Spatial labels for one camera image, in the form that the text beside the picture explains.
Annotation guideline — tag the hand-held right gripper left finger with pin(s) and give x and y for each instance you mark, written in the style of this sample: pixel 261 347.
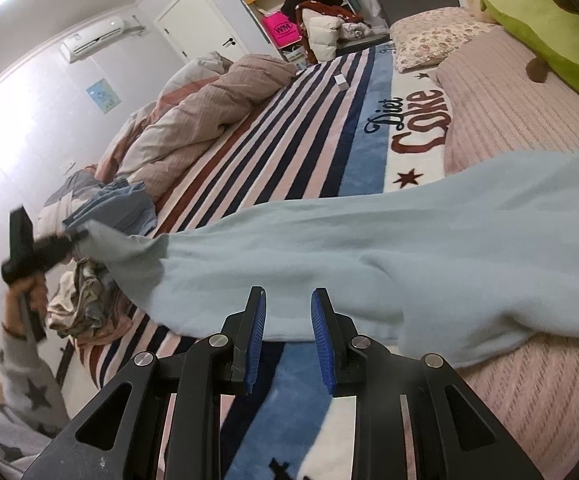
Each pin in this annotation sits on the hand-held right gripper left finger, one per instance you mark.
pixel 257 340

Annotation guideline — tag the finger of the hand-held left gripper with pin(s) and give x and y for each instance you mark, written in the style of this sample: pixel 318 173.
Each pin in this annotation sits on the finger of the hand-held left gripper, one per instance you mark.
pixel 77 236

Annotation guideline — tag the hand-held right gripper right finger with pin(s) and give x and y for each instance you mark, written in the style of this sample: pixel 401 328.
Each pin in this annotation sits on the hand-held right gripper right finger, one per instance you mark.
pixel 321 340

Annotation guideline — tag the light blue pants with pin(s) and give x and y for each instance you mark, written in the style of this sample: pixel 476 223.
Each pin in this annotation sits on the light blue pants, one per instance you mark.
pixel 369 260

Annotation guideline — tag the person's left forearm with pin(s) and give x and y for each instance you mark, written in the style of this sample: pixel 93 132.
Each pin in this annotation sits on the person's left forearm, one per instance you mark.
pixel 24 385

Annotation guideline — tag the person's left hand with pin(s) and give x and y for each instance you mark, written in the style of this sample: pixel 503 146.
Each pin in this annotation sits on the person's left hand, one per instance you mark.
pixel 13 310

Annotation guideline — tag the blue grey clothes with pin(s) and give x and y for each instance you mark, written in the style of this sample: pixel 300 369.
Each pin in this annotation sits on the blue grey clothes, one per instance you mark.
pixel 114 207

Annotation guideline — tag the pink striped duvet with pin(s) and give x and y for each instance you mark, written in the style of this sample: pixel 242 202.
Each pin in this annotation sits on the pink striped duvet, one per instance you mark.
pixel 194 115

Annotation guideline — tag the striped printed blanket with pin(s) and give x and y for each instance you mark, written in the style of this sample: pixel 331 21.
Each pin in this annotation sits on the striped printed blanket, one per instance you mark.
pixel 294 160

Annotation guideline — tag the white air conditioner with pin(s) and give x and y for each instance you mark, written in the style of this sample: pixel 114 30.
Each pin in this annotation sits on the white air conditioner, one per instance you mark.
pixel 94 37

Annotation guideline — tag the white door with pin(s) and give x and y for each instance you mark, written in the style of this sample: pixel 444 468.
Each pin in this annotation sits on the white door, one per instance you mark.
pixel 199 22

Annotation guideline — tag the small white box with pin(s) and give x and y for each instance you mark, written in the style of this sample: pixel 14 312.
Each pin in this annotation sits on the small white box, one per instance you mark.
pixel 340 81

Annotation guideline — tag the pink shopping bag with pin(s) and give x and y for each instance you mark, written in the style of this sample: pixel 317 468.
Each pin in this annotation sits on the pink shopping bag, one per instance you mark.
pixel 282 29

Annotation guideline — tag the pink knitted blanket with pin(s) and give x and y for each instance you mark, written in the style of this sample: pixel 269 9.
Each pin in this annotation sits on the pink knitted blanket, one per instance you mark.
pixel 509 110

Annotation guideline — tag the white down jacket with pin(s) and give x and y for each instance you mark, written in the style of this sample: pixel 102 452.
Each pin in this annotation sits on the white down jacket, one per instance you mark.
pixel 319 35

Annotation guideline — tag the floral pillow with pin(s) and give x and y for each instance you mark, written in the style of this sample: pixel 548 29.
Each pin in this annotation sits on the floral pillow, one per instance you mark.
pixel 434 35

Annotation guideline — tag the red patterned cloth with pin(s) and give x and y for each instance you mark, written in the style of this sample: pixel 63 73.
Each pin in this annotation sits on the red patterned cloth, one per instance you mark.
pixel 332 10

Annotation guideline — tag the green avocado plush toy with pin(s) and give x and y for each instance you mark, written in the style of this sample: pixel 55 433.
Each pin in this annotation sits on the green avocado plush toy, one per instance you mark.
pixel 534 15

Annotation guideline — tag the blue wall poster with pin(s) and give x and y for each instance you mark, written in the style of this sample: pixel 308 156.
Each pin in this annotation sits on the blue wall poster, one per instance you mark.
pixel 103 94

